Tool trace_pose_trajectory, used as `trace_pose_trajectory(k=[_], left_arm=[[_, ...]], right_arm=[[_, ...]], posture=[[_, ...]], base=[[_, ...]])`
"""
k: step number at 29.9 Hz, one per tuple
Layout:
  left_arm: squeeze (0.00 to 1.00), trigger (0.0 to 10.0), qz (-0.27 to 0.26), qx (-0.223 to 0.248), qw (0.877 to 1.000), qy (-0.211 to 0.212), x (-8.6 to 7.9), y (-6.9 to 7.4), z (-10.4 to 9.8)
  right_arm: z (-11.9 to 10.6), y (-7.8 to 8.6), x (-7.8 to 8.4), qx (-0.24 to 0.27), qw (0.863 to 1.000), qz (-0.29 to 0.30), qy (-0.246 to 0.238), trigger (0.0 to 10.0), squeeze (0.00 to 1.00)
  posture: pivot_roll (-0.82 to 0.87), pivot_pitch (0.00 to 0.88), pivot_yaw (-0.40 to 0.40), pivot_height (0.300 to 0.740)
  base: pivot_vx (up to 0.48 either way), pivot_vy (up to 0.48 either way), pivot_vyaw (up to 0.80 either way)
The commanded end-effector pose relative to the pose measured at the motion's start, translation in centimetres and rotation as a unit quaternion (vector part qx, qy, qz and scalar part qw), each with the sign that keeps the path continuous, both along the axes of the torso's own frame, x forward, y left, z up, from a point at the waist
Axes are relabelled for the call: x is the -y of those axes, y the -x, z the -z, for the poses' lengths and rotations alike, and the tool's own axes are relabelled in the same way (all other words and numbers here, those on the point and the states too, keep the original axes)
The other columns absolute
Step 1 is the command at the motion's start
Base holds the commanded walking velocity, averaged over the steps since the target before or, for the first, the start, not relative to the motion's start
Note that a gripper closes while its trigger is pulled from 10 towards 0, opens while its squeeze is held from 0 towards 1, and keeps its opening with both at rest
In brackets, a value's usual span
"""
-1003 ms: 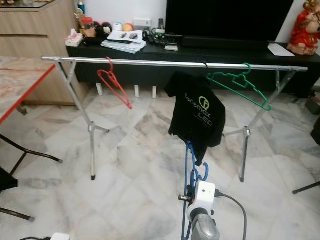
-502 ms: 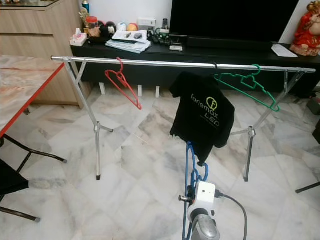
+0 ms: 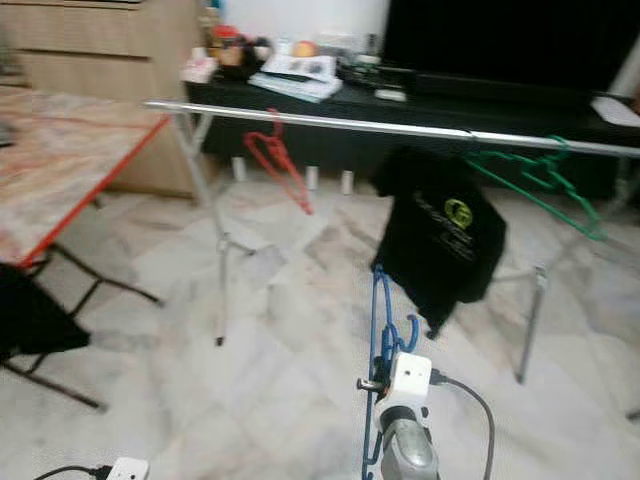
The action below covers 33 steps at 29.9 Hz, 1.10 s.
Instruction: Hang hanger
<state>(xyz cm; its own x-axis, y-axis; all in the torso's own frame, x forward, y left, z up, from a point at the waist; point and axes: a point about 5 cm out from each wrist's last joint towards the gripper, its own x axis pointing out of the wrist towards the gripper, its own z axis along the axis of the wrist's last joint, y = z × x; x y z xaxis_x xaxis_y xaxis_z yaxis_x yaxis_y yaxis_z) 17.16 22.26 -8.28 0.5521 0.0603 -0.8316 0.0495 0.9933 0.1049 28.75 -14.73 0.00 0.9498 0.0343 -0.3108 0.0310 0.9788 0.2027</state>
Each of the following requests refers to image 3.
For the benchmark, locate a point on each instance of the black round ornament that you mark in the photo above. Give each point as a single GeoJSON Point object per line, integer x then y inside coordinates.
{"type": "Point", "coordinates": [253, 56]}

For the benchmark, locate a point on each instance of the green electronics pile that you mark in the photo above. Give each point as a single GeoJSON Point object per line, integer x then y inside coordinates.
{"type": "Point", "coordinates": [364, 72]}

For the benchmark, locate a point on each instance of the black shirt with green logo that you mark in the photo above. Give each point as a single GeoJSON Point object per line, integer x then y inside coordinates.
{"type": "Point", "coordinates": [440, 240]}

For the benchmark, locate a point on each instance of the light wooden cabinet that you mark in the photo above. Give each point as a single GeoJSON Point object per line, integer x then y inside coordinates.
{"type": "Point", "coordinates": [100, 50]}

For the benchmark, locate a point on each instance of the red plastic hanger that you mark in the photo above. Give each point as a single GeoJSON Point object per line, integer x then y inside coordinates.
{"type": "Point", "coordinates": [306, 205]}

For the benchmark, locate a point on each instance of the black upright remote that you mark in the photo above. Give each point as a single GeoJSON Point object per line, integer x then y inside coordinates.
{"type": "Point", "coordinates": [374, 45]}

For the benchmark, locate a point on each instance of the blue plastic hanger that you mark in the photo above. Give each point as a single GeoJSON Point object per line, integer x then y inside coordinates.
{"type": "Point", "coordinates": [378, 290]}

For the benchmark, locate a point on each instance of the small white device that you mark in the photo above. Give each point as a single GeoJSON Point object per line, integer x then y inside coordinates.
{"type": "Point", "coordinates": [390, 95]}

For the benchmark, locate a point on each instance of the marble-top folding table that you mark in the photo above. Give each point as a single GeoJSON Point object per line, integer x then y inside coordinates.
{"type": "Point", "coordinates": [60, 170]}

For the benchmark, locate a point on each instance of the red-lidded jar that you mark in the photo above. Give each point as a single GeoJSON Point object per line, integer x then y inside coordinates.
{"type": "Point", "coordinates": [225, 48]}

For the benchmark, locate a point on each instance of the white paper sheet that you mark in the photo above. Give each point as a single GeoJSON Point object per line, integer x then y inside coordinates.
{"type": "Point", "coordinates": [615, 110]}

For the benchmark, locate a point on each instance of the black garment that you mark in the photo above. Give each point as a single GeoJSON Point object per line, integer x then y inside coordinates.
{"type": "Point", "coordinates": [40, 320]}

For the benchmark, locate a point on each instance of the black television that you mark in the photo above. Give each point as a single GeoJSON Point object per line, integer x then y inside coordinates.
{"type": "Point", "coordinates": [510, 45]}

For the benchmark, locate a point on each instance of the orange ball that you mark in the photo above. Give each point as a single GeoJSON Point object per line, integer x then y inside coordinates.
{"type": "Point", "coordinates": [304, 49]}

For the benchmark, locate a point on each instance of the white rectangular box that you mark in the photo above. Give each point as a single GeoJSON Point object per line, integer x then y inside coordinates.
{"type": "Point", "coordinates": [339, 41]}

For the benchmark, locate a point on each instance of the silver metal clothes rack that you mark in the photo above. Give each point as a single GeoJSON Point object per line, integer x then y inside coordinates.
{"type": "Point", "coordinates": [280, 117]}

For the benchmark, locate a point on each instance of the green plastic hanger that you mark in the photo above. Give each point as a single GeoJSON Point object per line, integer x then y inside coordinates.
{"type": "Point", "coordinates": [595, 228]}

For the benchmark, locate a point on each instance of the black TV console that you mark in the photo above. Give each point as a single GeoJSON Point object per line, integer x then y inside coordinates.
{"type": "Point", "coordinates": [340, 150]}

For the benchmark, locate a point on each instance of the pink tissue box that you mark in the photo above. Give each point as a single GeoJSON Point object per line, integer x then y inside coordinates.
{"type": "Point", "coordinates": [199, 70]}

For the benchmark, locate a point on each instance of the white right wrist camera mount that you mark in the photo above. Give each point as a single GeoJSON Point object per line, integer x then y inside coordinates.
{"type": "Point", "coordinates": [410, 378]}

